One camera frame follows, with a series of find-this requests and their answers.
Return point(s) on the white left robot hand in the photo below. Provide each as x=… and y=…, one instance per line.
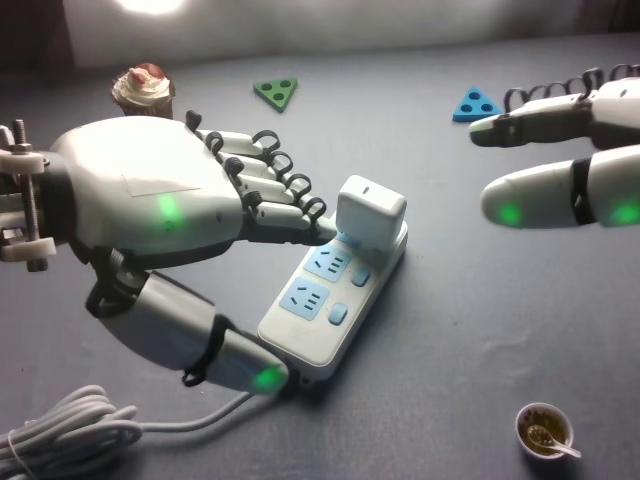
x=130, y=170

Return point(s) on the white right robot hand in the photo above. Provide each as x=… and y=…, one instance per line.
x=540, y=195

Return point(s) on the white charger adapter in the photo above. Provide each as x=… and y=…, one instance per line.
x=370, y=210

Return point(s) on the white power strip blue sockets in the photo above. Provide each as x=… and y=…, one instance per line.
x=300, y=335

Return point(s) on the toy cupcake white frosting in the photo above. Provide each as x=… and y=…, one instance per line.
x=142, y=90

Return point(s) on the blue triangle block three holes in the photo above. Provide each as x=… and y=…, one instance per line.
x=475, y=102

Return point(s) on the grey tablecloth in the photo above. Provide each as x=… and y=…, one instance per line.
x=450, y=300

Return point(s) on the green triangle block three holes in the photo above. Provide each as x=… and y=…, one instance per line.
x=276, y=90

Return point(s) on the dark curtain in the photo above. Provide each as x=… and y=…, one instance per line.
x=35, y=30

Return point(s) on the small white cup green filling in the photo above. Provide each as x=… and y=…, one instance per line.
x=550, y=419

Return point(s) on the small white spoon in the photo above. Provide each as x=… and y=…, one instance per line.
x=565, y=448

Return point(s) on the white backdrop sheet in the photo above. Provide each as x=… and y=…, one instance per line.
x=350, y=25

